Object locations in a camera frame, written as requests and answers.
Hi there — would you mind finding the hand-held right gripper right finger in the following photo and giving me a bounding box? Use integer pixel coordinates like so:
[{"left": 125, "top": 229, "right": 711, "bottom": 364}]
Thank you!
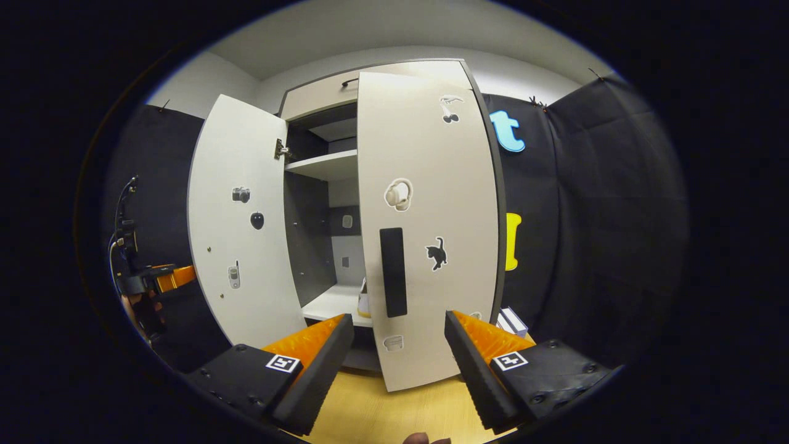
[{"left": 444, "top": 310, "right": 620, "bottom": 435}]

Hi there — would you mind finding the cabinet door with camera sticker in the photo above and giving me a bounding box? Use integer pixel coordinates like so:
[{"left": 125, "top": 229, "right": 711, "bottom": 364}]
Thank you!
[{"left": 187, "top": 94, "right": 308, "bottom": 349}]

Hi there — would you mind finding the white and grey shoe cabinet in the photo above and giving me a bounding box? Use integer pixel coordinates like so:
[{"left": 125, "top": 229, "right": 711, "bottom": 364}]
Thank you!
[{"left": 277, "top": 59, "right": 507, "bottom": 374}]

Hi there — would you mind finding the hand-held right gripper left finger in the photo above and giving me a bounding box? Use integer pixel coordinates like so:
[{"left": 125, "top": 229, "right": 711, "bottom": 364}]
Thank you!
[{"left": 182, "top": 313, "right": 355, "bottom": 437}]

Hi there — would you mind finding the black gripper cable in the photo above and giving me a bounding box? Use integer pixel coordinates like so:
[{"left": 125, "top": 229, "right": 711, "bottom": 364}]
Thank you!
[{"left": 108, "top": 176, "right": 140, "bottom": 297}]

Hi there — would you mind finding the beige cabinet drawer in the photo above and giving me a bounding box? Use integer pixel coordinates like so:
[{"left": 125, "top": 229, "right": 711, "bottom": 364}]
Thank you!
[{"left": 280, "top": 60, "right": 469, "bottom": 122}]

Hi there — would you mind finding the cabinet door with cat sticker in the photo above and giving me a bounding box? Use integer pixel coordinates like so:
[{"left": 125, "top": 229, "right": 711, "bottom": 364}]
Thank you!
[{"left": 356, "top": 60, "right": 501, "bottom": 393}]

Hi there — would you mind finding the black backdrop cloth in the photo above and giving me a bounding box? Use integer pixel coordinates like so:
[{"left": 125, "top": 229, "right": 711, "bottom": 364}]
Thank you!
[
  {"left": 102, "top": 104, "right": 232, "bottom": 374},
  {"left": 481, "top": 77, "right": 690, "bottom": 371}
]

